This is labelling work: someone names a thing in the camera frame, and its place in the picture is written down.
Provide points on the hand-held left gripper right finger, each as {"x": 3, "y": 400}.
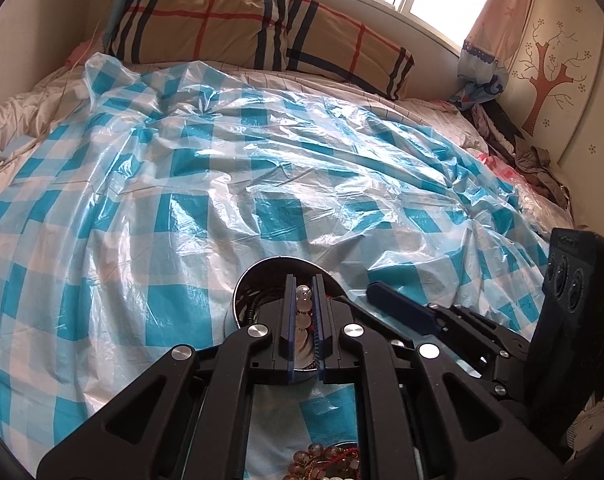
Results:
{"x": 318, "y": 320}

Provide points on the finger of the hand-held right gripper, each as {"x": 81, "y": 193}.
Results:
{"x": 402, "y": 307}

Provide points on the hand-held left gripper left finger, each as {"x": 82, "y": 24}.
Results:
{"x": 291, "y": 320}

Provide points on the round metal tin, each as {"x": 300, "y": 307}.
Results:
{"x": 262, "y": 280}

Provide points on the red plastic bag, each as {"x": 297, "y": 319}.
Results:
{"x": 497, "y": 167}

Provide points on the blue checkered plastic sheet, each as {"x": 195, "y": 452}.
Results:
{"x": 182, "y": 185}

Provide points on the pile of dark clothes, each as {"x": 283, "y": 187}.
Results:
{"x": 507, "y": 135}

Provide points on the cream tree print panel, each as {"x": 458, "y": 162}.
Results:
{"x": 582, "y": 85}

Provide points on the plaid pillow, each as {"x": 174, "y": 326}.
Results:
{"x": 192, "y": 20}
{"x": 342, "y": 45}

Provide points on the pink cloth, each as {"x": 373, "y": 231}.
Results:
{"x": 82, "y": 55}

